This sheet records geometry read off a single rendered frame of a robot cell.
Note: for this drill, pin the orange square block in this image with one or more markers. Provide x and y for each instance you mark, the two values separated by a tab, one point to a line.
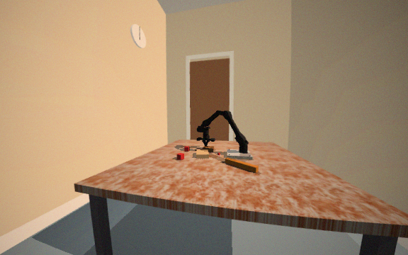
209	148

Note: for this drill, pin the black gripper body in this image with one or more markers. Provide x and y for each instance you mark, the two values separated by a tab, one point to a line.
206	137

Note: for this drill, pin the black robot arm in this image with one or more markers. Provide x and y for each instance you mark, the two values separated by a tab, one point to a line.
240	138

